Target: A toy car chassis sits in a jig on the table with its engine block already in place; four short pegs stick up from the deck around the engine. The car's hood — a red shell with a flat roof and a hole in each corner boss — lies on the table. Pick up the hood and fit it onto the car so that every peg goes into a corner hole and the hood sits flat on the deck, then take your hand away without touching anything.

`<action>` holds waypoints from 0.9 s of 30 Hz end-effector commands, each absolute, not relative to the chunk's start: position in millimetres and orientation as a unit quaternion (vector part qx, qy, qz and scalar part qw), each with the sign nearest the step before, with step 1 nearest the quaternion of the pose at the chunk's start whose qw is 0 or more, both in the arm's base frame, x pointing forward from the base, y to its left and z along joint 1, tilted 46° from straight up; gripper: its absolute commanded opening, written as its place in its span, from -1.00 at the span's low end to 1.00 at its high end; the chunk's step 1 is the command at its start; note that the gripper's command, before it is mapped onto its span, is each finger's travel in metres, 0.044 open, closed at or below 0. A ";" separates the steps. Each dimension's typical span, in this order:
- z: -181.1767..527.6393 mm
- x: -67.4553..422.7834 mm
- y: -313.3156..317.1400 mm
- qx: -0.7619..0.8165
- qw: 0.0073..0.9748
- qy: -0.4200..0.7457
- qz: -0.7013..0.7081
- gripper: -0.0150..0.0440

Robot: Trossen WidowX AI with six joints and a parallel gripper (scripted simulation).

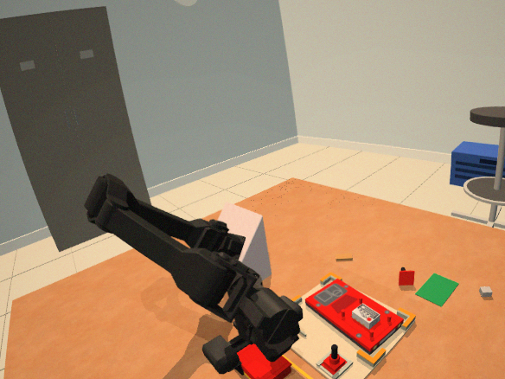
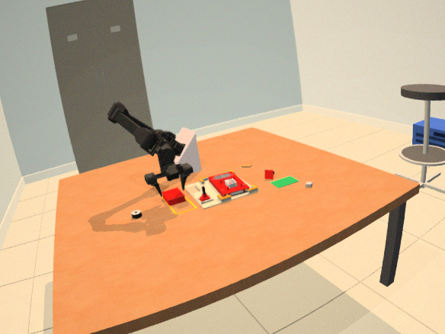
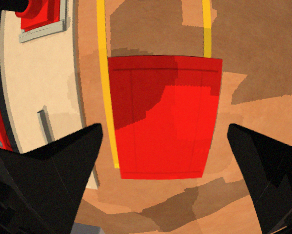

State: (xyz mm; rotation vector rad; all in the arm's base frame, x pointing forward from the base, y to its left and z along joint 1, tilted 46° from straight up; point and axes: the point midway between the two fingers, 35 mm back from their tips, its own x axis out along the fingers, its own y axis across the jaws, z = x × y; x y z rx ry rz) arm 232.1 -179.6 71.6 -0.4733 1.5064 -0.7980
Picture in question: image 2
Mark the green flat square mat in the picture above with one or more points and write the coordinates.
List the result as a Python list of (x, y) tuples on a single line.
[(284, 181)]

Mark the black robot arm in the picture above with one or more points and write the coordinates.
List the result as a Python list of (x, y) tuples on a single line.
[(162, 143)]

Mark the black toy wheel with white hub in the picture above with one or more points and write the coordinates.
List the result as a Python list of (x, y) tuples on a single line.
[(136, 214)]

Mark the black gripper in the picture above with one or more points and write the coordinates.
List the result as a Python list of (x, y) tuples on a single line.
[(151, 178)]

